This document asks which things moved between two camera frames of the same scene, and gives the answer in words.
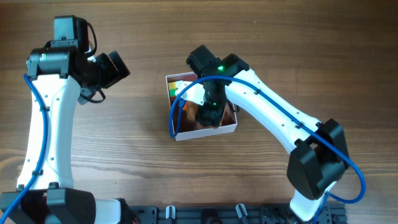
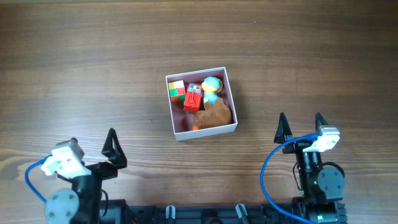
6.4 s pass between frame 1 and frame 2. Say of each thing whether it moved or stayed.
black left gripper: moved
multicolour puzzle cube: stayed
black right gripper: moved
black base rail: stayed
